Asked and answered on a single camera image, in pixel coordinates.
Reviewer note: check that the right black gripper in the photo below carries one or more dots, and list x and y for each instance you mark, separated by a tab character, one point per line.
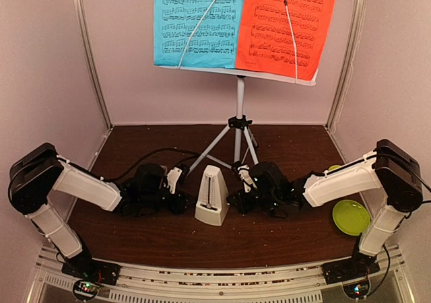
241	205

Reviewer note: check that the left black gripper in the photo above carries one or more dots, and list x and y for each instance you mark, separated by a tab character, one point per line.
179	207

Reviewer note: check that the white wedge-shaped holder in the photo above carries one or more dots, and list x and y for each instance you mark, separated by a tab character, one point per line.
211	206

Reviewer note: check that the white folding music stand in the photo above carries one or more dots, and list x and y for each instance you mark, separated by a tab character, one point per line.
244	142

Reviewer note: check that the red sheet music page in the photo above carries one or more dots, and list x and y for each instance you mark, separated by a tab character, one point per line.
283	37

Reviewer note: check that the blue sheet music page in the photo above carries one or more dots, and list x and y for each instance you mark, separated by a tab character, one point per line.
196	33

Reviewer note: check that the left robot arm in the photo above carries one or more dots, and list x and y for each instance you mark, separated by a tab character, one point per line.
41	174

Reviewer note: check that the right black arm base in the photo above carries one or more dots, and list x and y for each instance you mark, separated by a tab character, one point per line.
356	266

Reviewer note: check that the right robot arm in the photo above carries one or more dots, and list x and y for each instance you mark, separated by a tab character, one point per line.
388	178

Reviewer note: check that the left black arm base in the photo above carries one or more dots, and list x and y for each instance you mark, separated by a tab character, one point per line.
83	266

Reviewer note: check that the yellow-green plastic bowl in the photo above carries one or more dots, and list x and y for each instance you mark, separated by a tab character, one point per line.
333	168

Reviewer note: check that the yellow-green plastic plate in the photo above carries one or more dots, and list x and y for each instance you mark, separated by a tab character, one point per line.
351	217

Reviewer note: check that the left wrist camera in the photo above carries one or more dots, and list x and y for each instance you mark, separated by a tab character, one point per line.
176	176

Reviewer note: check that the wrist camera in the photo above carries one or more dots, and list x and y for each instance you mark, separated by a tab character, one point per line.
176	176
242	173

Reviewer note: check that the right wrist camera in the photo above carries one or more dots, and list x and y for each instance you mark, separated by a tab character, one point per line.
242	173

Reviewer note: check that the left aluminium corner post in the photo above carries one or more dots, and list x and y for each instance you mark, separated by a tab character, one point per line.
90	61

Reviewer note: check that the aluminium corner post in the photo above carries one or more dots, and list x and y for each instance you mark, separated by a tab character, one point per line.
347	68
90	61

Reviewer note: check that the right aluminium corner post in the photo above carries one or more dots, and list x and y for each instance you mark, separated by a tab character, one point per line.
347	68

